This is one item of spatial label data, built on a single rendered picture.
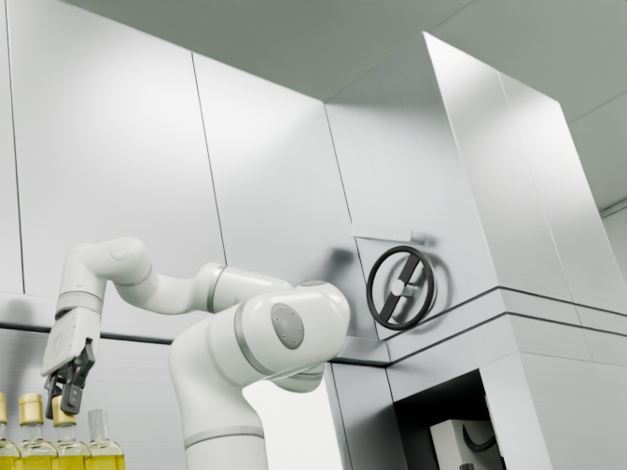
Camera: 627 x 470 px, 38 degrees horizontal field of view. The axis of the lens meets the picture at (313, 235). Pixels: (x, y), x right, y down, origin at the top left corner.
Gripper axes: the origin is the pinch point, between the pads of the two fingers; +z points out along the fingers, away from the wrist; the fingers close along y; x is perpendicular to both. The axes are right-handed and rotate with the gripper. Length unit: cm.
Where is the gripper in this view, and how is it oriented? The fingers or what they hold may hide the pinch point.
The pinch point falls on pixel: (63, 404)
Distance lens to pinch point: 147.8
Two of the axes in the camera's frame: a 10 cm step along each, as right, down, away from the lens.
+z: 0.1, 8.2, -5.7
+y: 6.9, -4.1, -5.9
